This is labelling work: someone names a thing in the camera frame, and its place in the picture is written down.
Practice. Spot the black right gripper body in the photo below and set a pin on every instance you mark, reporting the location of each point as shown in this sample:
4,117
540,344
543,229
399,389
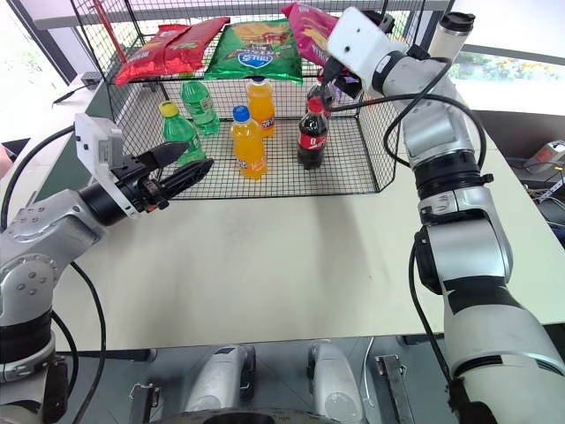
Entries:
358,87

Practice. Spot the red chip bag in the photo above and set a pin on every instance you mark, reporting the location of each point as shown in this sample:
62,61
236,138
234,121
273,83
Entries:
141,59
194,44

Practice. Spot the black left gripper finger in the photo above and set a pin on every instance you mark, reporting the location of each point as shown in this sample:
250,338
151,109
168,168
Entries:
165,153
187,174

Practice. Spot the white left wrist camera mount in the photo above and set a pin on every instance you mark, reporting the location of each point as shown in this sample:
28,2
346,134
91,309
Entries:
100,146

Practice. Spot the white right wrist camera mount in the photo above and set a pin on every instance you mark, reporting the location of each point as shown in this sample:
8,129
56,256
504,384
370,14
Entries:
357,42

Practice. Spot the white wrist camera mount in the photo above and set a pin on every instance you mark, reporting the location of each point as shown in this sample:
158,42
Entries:
357,42
100,146

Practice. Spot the white tumbler black lid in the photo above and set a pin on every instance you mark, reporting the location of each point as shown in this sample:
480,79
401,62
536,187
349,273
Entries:
448,37

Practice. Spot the dark side table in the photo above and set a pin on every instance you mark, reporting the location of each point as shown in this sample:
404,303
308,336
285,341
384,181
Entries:
521,146

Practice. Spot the red rod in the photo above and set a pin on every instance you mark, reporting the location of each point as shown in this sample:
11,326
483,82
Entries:
110,31

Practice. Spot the cola bottle red cap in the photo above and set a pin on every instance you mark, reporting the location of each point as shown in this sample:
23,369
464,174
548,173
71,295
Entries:
312,141
318,92

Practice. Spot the metal table bracket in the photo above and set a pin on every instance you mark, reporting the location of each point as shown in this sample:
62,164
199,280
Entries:
397,388
145,402

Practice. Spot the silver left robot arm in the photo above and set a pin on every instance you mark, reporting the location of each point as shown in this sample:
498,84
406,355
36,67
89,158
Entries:
42,229

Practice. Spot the green chip bag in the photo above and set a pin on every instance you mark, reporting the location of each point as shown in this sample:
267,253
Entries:
256,50

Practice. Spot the silver right robot leg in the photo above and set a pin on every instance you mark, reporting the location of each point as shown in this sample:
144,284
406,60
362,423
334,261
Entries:
335,384

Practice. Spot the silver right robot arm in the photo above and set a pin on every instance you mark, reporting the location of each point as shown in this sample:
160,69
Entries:
468,247

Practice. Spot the pink chip bag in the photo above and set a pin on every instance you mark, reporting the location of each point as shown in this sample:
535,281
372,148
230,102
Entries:
311,33

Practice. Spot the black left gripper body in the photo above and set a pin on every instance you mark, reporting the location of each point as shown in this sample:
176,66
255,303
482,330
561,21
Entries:
134,187

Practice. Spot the silver robot leg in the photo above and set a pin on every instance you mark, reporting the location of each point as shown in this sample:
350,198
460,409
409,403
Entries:
218,380
335,384

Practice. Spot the grey orange electronic device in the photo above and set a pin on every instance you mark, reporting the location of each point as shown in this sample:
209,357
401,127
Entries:
547,156

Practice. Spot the orange soda bottle blue cap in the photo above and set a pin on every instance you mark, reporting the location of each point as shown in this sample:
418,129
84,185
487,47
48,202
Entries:
249,150
261,103

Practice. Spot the green bottle yellow cap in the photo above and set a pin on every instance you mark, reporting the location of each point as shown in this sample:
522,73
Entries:
181,137

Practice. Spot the silver left robot leg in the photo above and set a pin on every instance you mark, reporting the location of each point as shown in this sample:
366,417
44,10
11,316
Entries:
218,380

